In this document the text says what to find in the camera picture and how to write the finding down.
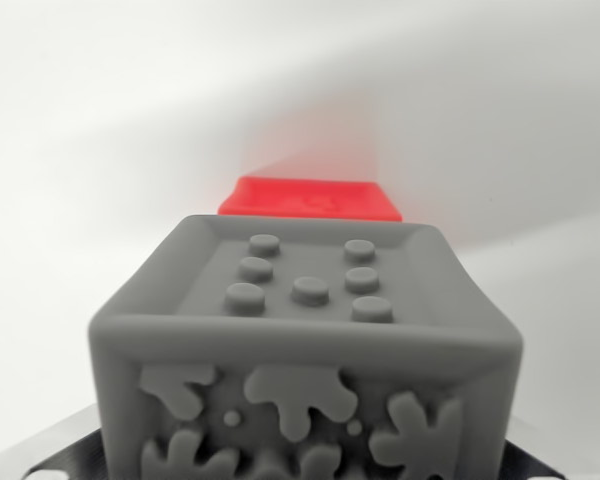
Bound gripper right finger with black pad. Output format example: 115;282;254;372
501;416;600;480

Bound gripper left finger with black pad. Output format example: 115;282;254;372
0;403;107;480

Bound red cube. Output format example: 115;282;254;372
217;175;405;224

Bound grey embossed cube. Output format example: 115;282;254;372
87;214;525;480

